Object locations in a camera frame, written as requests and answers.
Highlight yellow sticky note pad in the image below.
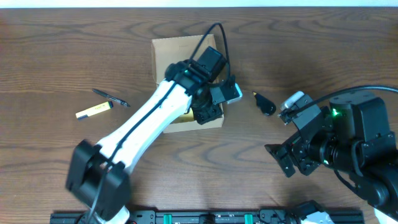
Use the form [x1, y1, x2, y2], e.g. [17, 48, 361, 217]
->
[174, 108, 195, 123]

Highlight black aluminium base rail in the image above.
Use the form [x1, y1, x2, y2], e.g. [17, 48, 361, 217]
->
[50, 209, 365, 224]

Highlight yellow highlighter marker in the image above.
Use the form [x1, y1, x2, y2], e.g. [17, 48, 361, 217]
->
[75, 101, 113, 120]

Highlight left black cable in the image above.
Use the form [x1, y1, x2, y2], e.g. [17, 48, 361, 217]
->
[85, 22, 231, 224]

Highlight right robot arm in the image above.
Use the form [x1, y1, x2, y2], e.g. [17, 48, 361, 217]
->
[265, 90, 397, 223]

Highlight cardboard box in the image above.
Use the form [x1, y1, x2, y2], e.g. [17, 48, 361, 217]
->
[151, 35, 224, 133]

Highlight black correction tape dispenser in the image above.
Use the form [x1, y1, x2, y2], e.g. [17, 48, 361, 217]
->
[253, 91, 276, 116]

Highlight black ballpoint pen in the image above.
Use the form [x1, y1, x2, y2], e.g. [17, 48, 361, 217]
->
[92, 88, 130, 107]

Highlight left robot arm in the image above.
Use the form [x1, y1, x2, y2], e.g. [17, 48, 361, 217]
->
[65, 47, 239, 223]

